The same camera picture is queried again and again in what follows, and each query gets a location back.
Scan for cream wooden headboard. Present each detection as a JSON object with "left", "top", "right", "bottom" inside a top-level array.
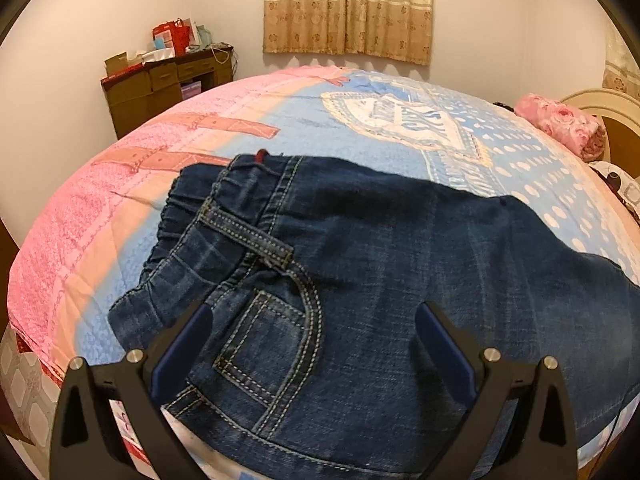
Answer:
[{"left": 560, "top": 87, "right": 640, "bottom": 181}]

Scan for red paper bag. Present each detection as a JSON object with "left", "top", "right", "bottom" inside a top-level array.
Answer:
[{"left": 152, "top": 19, "right": 193, "bottom": 56}]

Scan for beige patterned window curtain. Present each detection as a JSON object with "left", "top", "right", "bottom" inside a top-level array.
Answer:
[{"left": 263, "top": 0, "right": 433, "bottom": 66}]

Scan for white patterned pillow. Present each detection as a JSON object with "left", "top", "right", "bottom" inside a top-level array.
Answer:
[{"left": 590, "top": 160, "right": 640, "bottom": 221}]

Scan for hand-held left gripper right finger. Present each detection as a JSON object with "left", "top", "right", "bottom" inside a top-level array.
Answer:
[{"left": 414, "top": 301, "right": 578, "bottom": 480}]

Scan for dark blue denim jeans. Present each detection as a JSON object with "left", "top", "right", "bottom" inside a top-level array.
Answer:
[{"left": 107, "top": 149, "right": 640, "bottom": 480}]

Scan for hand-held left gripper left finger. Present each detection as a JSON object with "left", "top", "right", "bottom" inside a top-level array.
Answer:
[{"left": 50, "top": 302, "right": 216, "bottom": 480}]

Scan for pink and blue printed blanket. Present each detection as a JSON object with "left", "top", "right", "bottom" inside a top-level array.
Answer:
[{"left": 9, "top": 64, "right": 640, "bottom": 480}]

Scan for pink floral folded blanket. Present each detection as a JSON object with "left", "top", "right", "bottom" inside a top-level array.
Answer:
[{"left": 515, "top": 93, "right": 607, "bottom": 161}]

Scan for patterned mattress side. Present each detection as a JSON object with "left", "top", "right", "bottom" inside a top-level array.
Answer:
[{"left": 0, "top": 327, "right": 68, "bottom": 443}]

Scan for brown cardboard box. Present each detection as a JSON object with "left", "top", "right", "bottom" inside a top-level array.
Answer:
[{"left": 104, "top": 51, "right": 129, "bottom": 77}]

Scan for beige floral curtain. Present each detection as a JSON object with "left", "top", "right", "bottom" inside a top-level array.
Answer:
[{"left": 601, "top": 25, "right": 640, "bottom": 101}]

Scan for brown wooden desk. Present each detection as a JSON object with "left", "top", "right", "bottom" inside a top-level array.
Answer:
[{"left": 100, "top": 45, "right": 236, "bottom": 140}]

